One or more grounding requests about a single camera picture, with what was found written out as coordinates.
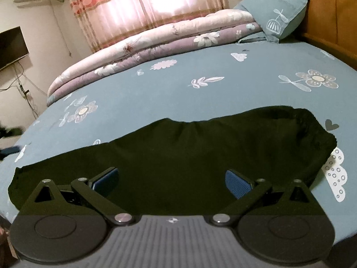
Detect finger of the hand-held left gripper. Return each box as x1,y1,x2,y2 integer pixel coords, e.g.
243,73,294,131
0,144,22,159

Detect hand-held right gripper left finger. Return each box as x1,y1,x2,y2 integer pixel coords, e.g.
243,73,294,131
21,167,135,226

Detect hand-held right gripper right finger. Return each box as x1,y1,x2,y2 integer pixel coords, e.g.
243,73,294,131
210,169,324,226

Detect black drawstring pants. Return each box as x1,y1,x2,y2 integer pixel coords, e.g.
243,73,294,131
8,105,337,218

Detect folded pink purple floral quilt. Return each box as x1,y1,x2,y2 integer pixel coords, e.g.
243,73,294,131
47,9,264,107

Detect teal printed pillow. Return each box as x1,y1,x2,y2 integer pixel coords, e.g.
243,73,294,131
233,0,311,44

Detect pink patterned curtain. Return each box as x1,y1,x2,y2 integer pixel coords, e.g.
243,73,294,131
62,0,229,53

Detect wooden headboard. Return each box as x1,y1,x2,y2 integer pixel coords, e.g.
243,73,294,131
255,0,357,70

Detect hanging wall cables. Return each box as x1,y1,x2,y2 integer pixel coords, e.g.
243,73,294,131
0,61,48,118

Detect wall television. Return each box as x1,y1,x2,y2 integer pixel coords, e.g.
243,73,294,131
0,26,30,71

